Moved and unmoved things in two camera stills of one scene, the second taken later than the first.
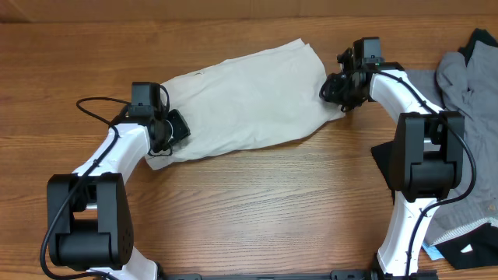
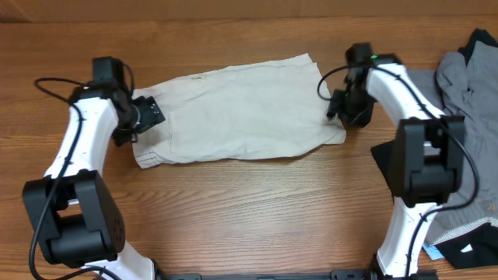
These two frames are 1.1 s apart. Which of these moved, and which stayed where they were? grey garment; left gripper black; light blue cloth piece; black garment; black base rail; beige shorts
Moved: left gripper black; beige shorts
Stayed: black garment; grey garment; black base rail; light blue cloth piece
